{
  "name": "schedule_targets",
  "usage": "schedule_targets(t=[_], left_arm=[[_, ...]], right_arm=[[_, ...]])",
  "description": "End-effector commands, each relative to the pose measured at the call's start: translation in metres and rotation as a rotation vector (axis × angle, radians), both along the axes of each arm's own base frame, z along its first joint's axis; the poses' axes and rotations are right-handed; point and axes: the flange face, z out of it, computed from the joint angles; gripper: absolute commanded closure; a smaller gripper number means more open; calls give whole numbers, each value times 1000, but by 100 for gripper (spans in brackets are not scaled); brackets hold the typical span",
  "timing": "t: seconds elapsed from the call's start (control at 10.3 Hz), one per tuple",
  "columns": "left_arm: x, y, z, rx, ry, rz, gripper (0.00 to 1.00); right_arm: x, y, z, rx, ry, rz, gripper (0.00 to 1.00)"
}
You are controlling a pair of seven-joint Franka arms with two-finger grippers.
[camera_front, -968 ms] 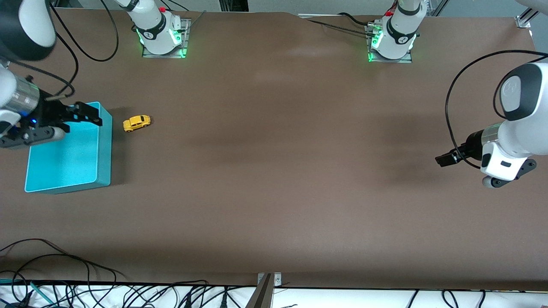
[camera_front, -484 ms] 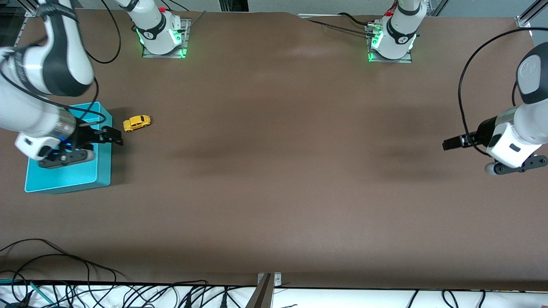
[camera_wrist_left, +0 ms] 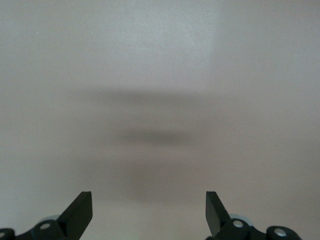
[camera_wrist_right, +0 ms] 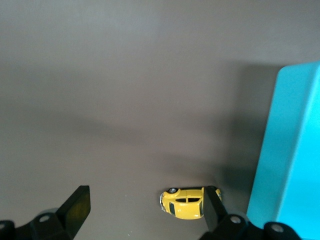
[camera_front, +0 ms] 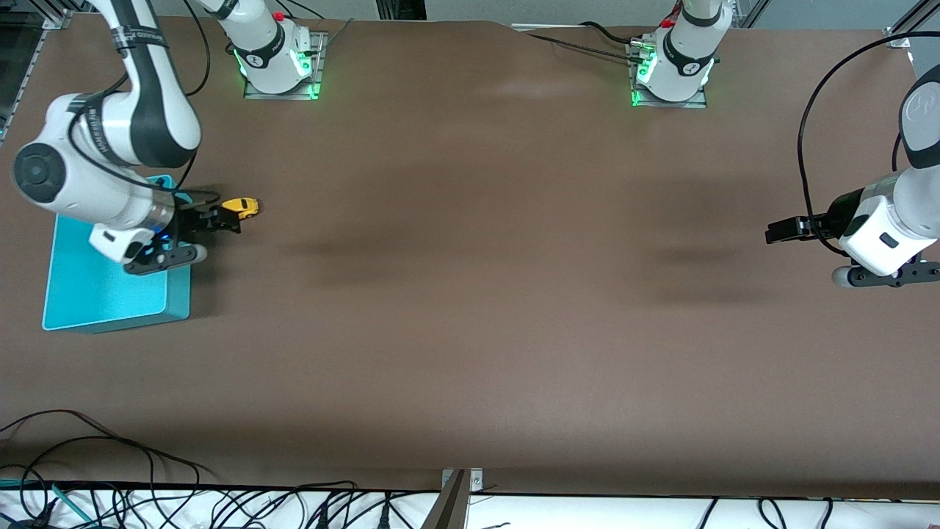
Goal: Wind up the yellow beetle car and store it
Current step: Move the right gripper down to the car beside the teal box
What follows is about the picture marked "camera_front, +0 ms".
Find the turquoise plastic bin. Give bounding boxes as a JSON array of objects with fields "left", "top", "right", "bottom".
[{"left": 42, "top": 175, "right": 193, "bottom": 333}]

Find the black box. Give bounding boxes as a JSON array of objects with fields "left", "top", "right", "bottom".
[{"left": 375, "top": 0, "right": 427, "bottom": 21}]

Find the silver edge strip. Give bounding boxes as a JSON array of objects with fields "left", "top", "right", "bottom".
[{"left": 510, "top": 24, "right": 641, "bottom": 33}]

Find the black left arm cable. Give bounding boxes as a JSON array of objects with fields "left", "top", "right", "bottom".
[{"left": 798, "top": 31, "right": 940, "bottom": 256}]

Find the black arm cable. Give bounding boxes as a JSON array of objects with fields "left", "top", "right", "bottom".
[
  {"left": 70, "top": 0, "right": 221, "bottom": 203},
  {"left": 798, "top": 31, "right": 940, "bottom": 256}
]

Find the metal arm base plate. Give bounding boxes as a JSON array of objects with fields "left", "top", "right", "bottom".
[
  {"left": 242, "top": 31, "right": 328, "bottom": 101},
  {"left": 626, "top": 40, "right": 709, "bottom": 110}
]

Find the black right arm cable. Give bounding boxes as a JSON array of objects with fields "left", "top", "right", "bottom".
[{"left": 70, "top": 0, "right": 221, "bottom": 203}]

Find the aluminium frame rail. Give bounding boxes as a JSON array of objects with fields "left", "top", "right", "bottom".
[
  {"left": 883, "top": 0, "right": 940, "bottom": 51},
  {"left": 731, "top": 0, "right": 769, "bottom": 29}
]

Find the thin grey wire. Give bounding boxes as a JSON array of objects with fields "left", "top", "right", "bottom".
[{"left": 312, "top": 18, "right": 355, "bottom": 54}]

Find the dark aluminium frame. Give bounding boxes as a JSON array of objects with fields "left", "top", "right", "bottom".
[{"left": 0, "top": 0, "right": 76, "bottom": 142}]

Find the black looped cable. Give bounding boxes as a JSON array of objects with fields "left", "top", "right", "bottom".
[
  {"left": 0, "top": 436, "right": 203, "bottom": 529},
  {"left": 0, "top": 409, "right": 221, "bottom": 486}
]

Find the thick black base cable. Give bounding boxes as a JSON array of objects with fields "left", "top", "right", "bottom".
[{"left": 579, "top": 21, "right": 641, "bottom": 45}]

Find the thin black base cable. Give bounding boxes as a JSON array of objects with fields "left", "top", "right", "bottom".
[{"left": 524, "top": 32, "right": 641, "bottom": 62}]

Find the black tangled cable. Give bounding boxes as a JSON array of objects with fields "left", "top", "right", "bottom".
[{"left": 198, "top": 481, "right": 397, "bottom": 529}]

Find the teal cable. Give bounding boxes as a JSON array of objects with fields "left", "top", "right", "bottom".
[{"left": 0, "top": 478, "right": 95, "bottom": 524}]

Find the silver metal bracket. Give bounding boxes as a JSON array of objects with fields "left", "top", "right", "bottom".
[{"left": 441, "top": 467, "right": 485, "bottom": 494}]

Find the grey metal post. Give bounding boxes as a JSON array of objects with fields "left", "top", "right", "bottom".
[{"left": 420, "top": 470, "right": 469, "bottom": 529}]

